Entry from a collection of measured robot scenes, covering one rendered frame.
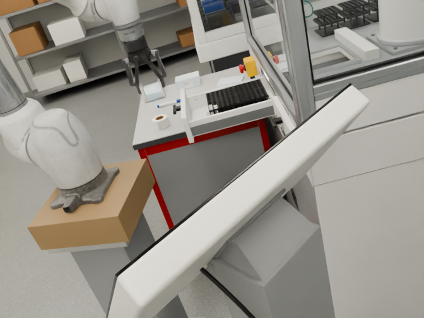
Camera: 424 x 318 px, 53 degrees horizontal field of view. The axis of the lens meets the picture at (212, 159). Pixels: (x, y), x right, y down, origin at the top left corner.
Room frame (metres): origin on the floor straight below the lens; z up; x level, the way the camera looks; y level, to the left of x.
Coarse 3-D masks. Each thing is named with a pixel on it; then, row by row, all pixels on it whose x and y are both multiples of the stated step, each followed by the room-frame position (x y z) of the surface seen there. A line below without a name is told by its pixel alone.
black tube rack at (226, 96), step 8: (256, 80) 1.58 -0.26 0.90; (224, 88) 1.59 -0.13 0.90; (232, 88) 1.57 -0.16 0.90; (240, 88) 1.55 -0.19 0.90; (248, 88) 1.52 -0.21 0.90; (256, 88) 1.50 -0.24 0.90; (264, 88) 1.48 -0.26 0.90; (216, 96) 1.54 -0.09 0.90; (224, 96) 1.52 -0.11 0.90; (232, 96) 1.50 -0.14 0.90; (240, 96) 1.47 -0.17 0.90; (248, 96) 1.45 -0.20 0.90; (256, 96) 1.44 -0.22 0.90; (264, 96) 1.41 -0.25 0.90; (216, 104) 1.46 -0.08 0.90; (224, 104) 1.45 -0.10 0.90; (232, 104) 1.42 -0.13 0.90; (240, 104) 1.47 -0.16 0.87; (248, 104) 1.45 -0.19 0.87
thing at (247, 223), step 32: (352, 96) 0.65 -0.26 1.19; (320, 128) 0.58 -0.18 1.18; (256, 160) 0.52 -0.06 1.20; (288, 160) 0.52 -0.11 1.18; (224, 192) 0.47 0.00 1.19; (256, 192) 0.47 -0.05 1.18; (192, 224) 0.43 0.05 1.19; (224, 224) 0.43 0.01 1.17; (256, 224) 0.54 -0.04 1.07; (288, 224) 0.55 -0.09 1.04; (160, 256) 0.39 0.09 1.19; (192, 256) 0.39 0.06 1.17; (224, 256) 0.53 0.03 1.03; (256, 256) 0.49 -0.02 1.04; (128, 288) 0.36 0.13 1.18; (160, 288) 0.36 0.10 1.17
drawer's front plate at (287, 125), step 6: (276, 96) 1.32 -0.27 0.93; (276, 102) 1.27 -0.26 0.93; (276, 108) 1.25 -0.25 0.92; (282, 108) 1.21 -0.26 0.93; (276, 114) 1.28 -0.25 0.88; (282, 114) 1.17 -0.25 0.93; (282, 120) 1.17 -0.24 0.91; (288, 120) 1.12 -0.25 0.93; (282, 126) 1.20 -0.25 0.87; (288, 126) 1.09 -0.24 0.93; (294, 126) 1.08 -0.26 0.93; (282, 132) 1.23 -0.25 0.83; (288, 132) 1.09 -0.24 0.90
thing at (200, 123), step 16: (192, 96) 1.63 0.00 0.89; (272, 96) 1.53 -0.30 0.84; (192, 112) 1.60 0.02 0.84; (224, 112) 1.39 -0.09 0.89; (240, 112) 1.38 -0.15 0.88; (256, 112) 1.37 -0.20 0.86; (272, 112) 1.37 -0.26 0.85; (192, 128) 1.39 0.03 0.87; (208, 128) 1.39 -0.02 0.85; (224, 128) 1.38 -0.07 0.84
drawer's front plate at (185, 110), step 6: (180, 90) 1.64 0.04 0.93; (180, 96) 1.58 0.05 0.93; (186, 96) 1.64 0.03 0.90; (180, 102) 1.52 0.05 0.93; (186, 102) 1.56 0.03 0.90; (186, 108) 1.48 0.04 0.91; (186, 114) 1.41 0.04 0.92; (186, 120) 1.37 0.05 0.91; (186, 126) 1.37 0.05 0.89; (186, 132) 1.37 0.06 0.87; (192, 138) 1.37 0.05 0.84
